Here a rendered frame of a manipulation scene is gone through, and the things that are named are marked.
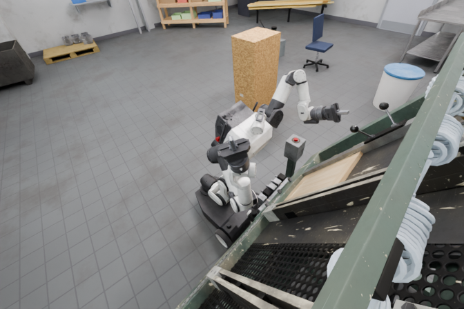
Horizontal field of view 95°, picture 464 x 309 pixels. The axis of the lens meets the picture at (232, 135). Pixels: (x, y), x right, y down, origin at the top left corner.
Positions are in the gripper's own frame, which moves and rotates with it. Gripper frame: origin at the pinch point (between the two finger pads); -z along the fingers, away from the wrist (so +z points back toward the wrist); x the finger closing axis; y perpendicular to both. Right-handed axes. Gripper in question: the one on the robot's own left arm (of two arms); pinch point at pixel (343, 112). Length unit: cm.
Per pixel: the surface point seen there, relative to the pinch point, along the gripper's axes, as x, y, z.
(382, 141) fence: 8.1, 16.1, -22.9
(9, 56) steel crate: -224, 123, 597
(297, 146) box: 30, -3, 42
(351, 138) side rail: 23.1, -7.9, 2.9
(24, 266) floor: 45, 210, 216
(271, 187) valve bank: 45, 32, 48
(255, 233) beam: 41, 71, 28
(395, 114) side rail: 6.5, -7.9, -22.2
